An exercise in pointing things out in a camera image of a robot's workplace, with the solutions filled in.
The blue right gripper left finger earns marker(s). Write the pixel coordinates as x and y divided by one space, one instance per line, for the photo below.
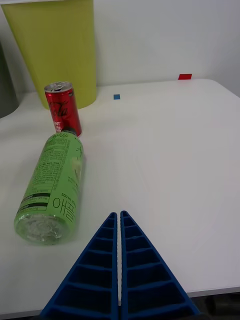
92 280

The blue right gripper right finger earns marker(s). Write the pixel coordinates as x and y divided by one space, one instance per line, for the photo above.
147 280

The green plastic bottle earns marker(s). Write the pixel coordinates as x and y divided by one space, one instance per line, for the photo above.
52 190

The red drink can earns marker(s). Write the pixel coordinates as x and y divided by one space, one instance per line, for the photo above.
63 110

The grey plastic bin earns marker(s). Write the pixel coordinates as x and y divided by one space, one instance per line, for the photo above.
6 95

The yellow-green plastic bin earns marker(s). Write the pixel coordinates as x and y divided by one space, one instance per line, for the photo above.
60 47

